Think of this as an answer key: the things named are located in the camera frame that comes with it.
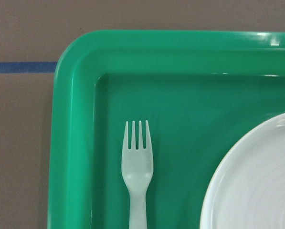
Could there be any white round plate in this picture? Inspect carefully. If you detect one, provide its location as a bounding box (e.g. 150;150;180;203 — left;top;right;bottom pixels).
200;113;285;229

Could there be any green plastic tray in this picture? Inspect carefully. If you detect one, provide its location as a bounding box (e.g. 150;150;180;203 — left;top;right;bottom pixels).
47;30;285;229

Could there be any pale translucent plastic fork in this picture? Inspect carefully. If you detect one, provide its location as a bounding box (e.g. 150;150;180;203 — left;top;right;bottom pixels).
121;121;154;229

